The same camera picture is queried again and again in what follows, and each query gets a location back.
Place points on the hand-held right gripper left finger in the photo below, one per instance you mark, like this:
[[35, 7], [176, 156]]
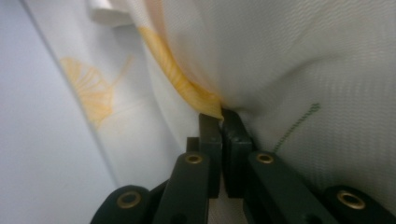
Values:
[[213, 146]]

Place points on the leaf print mesh laundry bag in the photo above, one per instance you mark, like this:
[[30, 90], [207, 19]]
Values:
[[280, 62]]

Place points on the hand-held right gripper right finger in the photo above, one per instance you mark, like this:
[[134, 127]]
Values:
[[236, 149]]

